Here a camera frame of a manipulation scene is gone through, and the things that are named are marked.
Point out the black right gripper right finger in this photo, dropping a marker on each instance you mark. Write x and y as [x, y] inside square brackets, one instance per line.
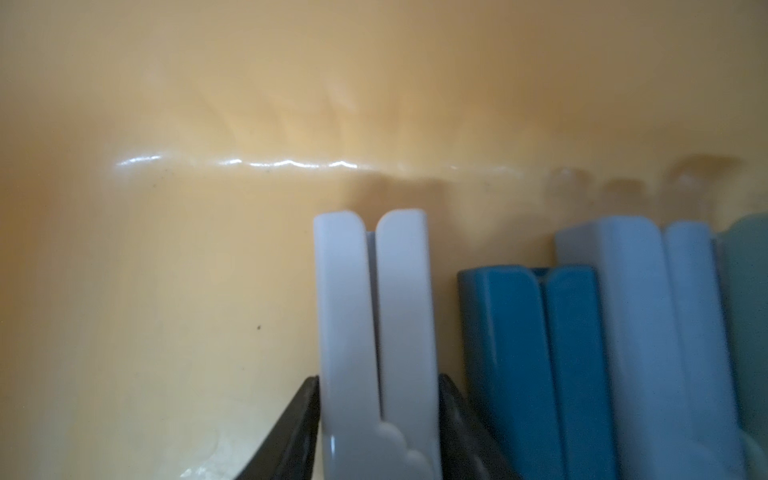
[468, 451]

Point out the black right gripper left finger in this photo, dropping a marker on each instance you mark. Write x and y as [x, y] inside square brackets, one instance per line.
[288, 451]

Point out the cream pruning pliers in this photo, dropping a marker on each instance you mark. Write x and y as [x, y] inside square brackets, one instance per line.
[378, 355]

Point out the teal pliers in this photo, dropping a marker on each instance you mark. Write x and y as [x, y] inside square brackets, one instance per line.
[536, 368]

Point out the yellow plastic storage box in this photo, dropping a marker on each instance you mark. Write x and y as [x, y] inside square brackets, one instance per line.
[162, 163]

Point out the mint green pruning pliers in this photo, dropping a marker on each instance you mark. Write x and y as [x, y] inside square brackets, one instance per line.
[742, 268]

